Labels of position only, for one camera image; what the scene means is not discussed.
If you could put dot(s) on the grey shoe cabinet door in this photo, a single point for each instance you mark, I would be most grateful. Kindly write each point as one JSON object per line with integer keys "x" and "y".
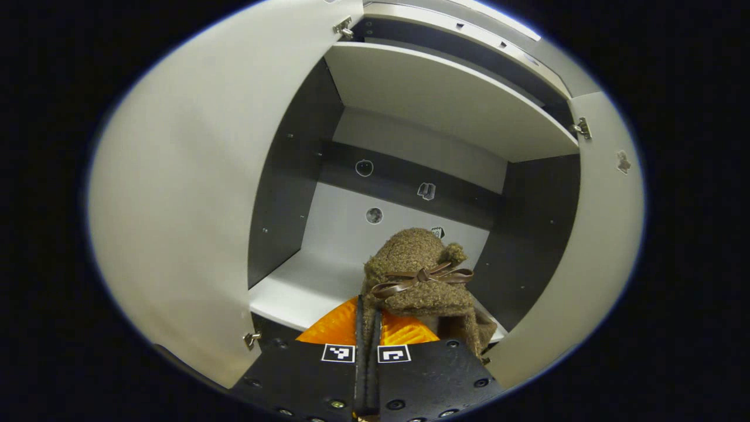
{"x": 187, "y": 193}
{"x": 597, "y": 234}

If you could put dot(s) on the grey shoe cabinet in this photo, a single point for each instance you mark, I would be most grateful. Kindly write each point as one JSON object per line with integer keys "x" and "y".
{"x": 445, "y": 99}

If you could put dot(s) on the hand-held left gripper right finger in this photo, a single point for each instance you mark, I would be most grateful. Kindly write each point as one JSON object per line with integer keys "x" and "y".
{"x": 433, "y": 375}

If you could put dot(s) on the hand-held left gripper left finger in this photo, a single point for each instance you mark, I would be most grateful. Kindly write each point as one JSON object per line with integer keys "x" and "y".
{"x": 304, "y": 375}

